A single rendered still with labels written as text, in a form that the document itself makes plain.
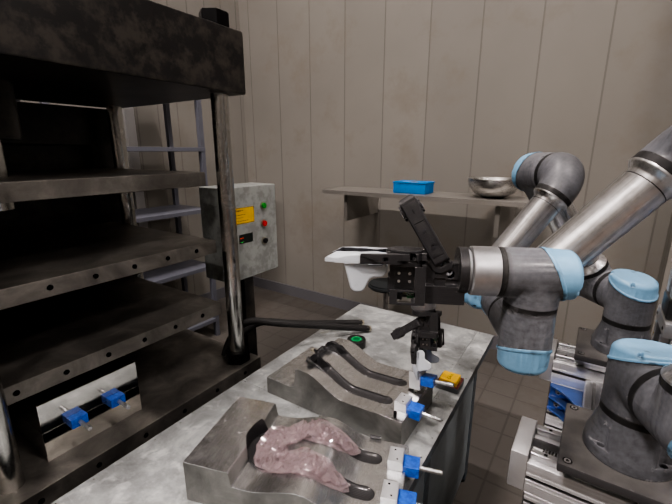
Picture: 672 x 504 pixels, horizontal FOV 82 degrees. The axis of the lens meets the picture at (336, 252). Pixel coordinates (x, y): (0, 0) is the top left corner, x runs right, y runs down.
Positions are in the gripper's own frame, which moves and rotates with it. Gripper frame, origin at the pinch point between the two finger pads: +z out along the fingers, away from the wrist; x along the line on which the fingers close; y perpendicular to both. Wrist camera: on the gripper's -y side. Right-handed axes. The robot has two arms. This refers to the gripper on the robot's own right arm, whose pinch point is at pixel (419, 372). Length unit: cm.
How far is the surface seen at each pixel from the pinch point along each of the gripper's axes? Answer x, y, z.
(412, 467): -27.6, 8.6, 12.7
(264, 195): 16, -77, -62
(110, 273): -54, -74, -36
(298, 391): -17.1, -34.8, 6.5
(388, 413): -15.6, -3.3, 7.2
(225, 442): -50, -31, 6
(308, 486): -48.0, -7.4, 10.7
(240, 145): 199, -282, -144
